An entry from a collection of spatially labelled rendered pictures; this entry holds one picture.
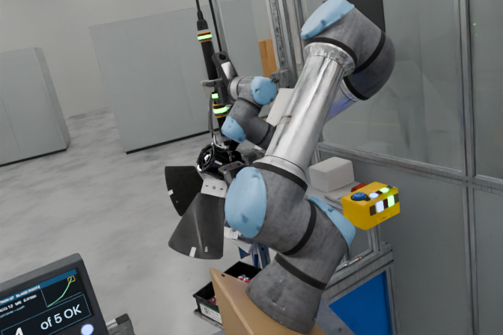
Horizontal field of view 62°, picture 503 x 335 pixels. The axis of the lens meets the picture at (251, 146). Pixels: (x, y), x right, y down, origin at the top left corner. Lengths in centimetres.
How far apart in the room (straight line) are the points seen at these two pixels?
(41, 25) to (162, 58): 715
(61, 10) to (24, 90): 542
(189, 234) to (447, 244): 103
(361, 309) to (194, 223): 65
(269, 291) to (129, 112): 628
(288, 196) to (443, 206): 113
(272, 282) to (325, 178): 115
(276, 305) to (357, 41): 55
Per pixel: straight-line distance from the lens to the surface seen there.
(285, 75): 197
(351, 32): 91
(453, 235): 186
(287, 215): 77
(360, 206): 136
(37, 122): 865
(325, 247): 82
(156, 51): 696
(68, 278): 100
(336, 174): 197
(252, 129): 117
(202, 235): 153
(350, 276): 146
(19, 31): 1376
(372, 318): 164
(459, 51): 159
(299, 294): 84
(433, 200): 185
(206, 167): 155
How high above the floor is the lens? 167
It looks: 16 degrees down
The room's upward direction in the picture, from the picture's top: 11 degrees counter-clockwise
